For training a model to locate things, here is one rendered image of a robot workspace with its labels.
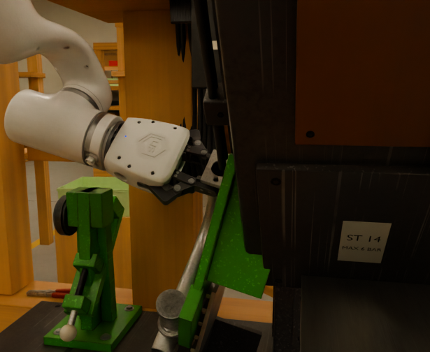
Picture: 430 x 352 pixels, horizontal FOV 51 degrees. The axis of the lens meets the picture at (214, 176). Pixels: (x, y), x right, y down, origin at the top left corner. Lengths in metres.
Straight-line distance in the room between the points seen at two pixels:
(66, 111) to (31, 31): 0.12
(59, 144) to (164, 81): 0.31
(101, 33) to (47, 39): 10.73
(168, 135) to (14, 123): 0.22
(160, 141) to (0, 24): 0.24
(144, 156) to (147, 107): 0.30
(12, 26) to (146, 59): 0.37
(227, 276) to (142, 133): 0.24
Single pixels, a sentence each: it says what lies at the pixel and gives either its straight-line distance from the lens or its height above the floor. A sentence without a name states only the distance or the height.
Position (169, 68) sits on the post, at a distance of 0.90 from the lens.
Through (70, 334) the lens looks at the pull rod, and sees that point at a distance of 0.82.
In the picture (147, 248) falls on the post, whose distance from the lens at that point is 0.97.
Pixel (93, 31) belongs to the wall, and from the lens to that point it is 11.45.
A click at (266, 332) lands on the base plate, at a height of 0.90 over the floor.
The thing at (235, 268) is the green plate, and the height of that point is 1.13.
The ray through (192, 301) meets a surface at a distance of 0.54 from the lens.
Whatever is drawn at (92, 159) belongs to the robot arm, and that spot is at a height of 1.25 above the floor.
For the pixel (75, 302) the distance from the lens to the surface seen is 0.82.
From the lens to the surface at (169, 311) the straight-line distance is 0.57.
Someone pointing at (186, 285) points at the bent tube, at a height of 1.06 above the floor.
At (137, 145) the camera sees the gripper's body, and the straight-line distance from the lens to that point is 0.64.
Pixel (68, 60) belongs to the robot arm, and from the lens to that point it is 0.72.
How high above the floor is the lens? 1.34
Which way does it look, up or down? 10 degrees down
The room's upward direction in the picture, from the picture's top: straight up
